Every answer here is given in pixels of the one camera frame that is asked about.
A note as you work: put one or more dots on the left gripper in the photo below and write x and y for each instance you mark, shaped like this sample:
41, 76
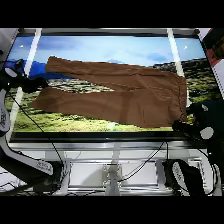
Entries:
35, 84

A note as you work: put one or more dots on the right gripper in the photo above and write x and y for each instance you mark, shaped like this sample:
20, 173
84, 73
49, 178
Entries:
181, 126

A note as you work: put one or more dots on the brown pants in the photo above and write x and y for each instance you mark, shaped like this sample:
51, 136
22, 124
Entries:
133, 100

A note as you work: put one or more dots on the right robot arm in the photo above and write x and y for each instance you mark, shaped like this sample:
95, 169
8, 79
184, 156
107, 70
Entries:
208, 133

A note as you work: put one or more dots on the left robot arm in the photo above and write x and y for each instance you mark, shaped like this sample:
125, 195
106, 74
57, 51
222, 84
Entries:
15, 160

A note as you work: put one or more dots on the heap of clothes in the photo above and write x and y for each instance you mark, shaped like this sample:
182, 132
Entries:
215, 41

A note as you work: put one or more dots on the silver frame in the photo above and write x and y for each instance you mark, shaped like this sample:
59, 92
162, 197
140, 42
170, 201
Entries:
100, 146

